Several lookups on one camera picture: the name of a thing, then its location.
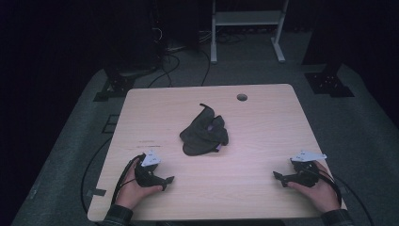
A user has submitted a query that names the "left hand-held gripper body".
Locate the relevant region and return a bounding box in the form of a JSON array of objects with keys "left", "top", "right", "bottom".
[{"left": 134, "top": 150, "right": 168, "bottom": 188}]

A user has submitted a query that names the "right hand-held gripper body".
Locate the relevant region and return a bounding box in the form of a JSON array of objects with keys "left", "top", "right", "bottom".
[{"left": 281, "top": 150, "right": 327, "bottom": 188}]

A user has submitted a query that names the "person's left hand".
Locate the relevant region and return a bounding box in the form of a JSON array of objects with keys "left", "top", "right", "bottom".
[{"left": 115, "top": 157, "right": 165, "bottom": 210}]

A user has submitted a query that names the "person's right hand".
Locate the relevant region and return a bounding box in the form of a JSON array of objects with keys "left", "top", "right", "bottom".
[{"left": 286, "top": 161, "right": 342, "bottom": 214}]

